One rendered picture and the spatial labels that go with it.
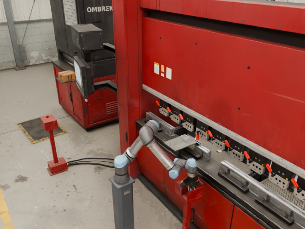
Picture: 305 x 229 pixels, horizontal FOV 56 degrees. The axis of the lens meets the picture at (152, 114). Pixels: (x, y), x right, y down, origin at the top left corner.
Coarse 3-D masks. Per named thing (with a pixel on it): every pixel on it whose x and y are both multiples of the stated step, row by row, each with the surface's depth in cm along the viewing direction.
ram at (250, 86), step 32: (160, 32) 282; (192, 32) 244; (224, 32) 224; (160, 64) 295; (192, 64) 254; (224, 64) 223; (256, 64) 198; (288, 64) 179; (160, 96) 310; (192, 96) 265; (224, 96) 231; (256, 96) 205; (288, 96) 184; (256, 128) 212; (288, 128) 190; (288, 160) 196
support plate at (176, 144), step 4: (180, 136) 291; (184, 136) 291; (168, 140) 283; (172, 140) 283; (176, 140) 283; (180, 140) 283; (168, 144) 277; (172, 144) 277; (176, 144) 277; (180, 144) 277; (184, 144) 277; (188, 144) 277; (172, 148) 271; (176, 148) 271; (180, 148) 271
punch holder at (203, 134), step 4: (200, 124) 265; (204, 124) 260; (196, 128) 271; (200, 128) 266; (204, 128) 262; (208, 128) 257; (196, 132) 272; (200, 132) 268; (204, 132) 262; (200, 136) 269; (204, 136) 264; (208, 136) 262
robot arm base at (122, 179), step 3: (114, 174) 262; (117, 174) 257; (123, 174) 256; (126, 174) 259; (114, 177) 260; (117, 177) 258; (120, 177) 257; (123, 177) 257; (126, 177) 259; (129, 177) 264; (114, 180) 260; (117, 180) 258; (120, 180) 258; (123, 180) 257; (126, 180) 259; (129, 180) 263; (117, 183) 258; (120, 183) 257; (123, 183) 258; (126, 183) 260
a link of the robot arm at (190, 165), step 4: (188, 160) 239; (192, 160) 238; (188, 164) 238; (192, 164) 236; (196, 164) 239; (188, 168) 239; (192, 168) 238; (196, 168) 241; (188, 172) 242; (192, 172) 240
